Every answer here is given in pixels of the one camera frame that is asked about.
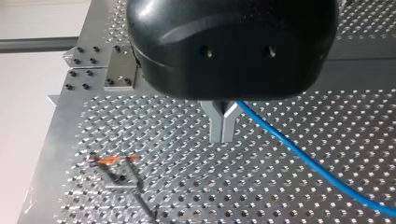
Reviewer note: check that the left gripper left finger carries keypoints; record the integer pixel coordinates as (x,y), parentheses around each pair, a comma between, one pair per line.
(215,124)

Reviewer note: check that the metal post with orange clip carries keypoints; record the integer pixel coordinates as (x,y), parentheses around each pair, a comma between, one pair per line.
(124,174)

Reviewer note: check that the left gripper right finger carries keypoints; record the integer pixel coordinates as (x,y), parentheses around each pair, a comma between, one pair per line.
(229,124)

